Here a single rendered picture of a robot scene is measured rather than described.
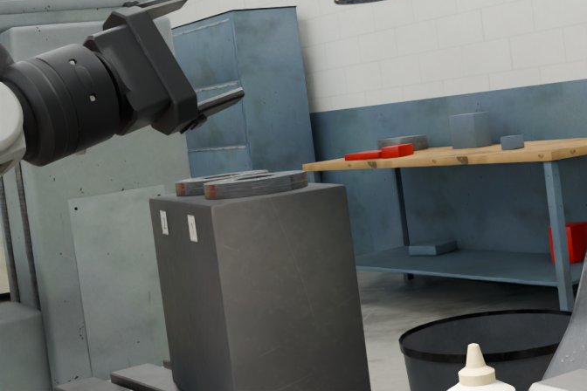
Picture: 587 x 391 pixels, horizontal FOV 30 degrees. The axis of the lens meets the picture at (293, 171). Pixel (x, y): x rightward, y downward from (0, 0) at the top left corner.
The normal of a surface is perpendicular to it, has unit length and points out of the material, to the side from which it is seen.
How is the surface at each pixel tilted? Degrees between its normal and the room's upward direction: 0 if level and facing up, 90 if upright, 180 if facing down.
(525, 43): 90
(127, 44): 69
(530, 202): 90
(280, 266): 90
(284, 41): 90
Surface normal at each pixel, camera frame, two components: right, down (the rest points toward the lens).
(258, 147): 0.53, -0.02
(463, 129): -0.86, 0.14
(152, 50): 0.49, -0.38
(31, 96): -0.18, -0.04
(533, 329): -0.62, 0.06
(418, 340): 0.77, -0.13
